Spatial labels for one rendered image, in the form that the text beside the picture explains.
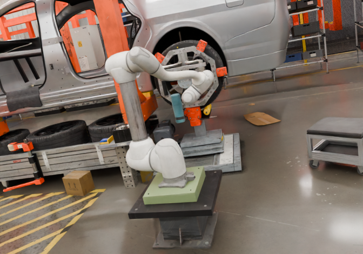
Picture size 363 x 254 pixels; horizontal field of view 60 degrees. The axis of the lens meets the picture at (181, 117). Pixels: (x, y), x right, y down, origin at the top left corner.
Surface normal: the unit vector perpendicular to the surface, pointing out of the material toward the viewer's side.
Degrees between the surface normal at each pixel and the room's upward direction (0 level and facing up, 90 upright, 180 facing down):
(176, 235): 90
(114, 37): 90
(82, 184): 90
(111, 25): 90
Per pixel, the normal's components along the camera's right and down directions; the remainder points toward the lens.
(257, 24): -0.15, 0.27
